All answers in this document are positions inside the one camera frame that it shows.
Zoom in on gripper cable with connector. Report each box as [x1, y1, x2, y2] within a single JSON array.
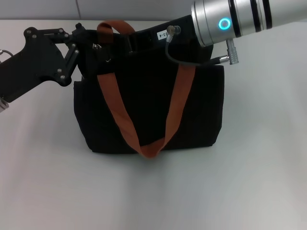
[[165, 25, 237, 66], [0, 48, 14, 63]]

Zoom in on left gripper cable with connector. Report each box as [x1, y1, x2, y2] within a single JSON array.
[[0, 48, 14, 63]]

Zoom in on right gripper cable with connector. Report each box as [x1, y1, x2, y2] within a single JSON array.
[[165, 25, 237, 66]]

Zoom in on black food bag orange straps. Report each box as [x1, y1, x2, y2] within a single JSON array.
[[72, 20, 225, 159]]

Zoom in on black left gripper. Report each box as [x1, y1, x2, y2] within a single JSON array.
[[0, 22, 84, 103]]

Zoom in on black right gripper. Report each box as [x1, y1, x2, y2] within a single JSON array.
[[100, 14, 201, 64]]

